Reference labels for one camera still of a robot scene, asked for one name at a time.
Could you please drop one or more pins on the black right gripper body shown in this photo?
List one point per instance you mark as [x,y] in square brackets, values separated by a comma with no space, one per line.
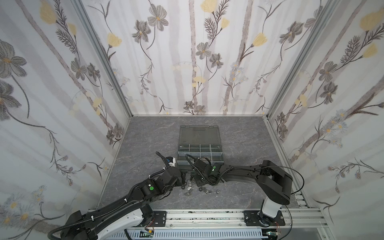
[197,165]

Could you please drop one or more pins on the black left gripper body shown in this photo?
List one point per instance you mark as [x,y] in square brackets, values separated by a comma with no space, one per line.
[176,173]

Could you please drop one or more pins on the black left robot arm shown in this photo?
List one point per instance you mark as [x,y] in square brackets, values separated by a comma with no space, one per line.
[97,224]

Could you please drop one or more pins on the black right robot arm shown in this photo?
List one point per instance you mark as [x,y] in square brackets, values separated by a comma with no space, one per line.
[272,179]

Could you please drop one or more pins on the green transparent compartment box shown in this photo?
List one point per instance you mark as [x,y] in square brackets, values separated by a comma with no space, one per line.
[200,142]

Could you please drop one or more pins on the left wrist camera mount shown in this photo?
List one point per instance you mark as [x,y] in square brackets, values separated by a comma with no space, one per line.
[171,161]

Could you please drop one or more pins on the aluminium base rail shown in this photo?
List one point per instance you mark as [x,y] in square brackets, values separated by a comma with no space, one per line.
[302,223]

